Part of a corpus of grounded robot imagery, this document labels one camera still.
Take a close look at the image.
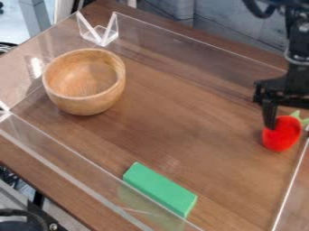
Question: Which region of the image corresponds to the wooden bowl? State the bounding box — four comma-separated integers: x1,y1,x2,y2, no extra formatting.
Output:
43,49,126,116

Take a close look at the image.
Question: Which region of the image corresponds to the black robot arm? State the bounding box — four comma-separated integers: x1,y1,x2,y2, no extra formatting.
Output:
243,0,309,130

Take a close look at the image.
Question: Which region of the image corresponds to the clear acrylic corner bracket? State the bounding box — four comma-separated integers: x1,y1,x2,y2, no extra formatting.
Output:
77,11,118,47

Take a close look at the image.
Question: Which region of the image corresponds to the black clamp under table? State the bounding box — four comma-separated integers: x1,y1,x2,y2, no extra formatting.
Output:
27,192,69,231

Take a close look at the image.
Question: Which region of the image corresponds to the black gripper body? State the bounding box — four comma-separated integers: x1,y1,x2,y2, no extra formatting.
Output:
253,63,309,109

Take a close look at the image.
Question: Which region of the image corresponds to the red fruit with green leaf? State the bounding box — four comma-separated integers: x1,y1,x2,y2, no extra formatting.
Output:
263,110,309,152

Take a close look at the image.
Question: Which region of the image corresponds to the green rectangular block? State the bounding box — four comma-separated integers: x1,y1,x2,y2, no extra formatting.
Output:
124,162,198,218

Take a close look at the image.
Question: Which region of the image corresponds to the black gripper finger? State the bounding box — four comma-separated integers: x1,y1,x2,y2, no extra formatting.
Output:
263,100,279,130

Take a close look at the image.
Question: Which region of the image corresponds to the black cable lower left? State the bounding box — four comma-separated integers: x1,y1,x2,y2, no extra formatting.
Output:
0,208,50,231

